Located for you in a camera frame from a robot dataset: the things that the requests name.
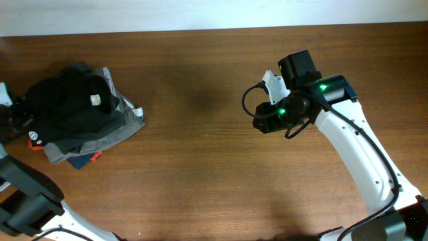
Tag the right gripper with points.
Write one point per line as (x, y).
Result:
(273, 124)

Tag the black t-shirt small logo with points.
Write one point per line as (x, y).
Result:
(72, 108)

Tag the grey folded garment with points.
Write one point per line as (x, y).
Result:
(133, 122)

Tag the navy folded garment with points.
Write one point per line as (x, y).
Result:
(79, 162)

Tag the red orange garment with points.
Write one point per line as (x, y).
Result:
(97, 155)

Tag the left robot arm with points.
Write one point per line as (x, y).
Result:
(38, 209)

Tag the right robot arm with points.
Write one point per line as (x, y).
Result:
(396, 208)

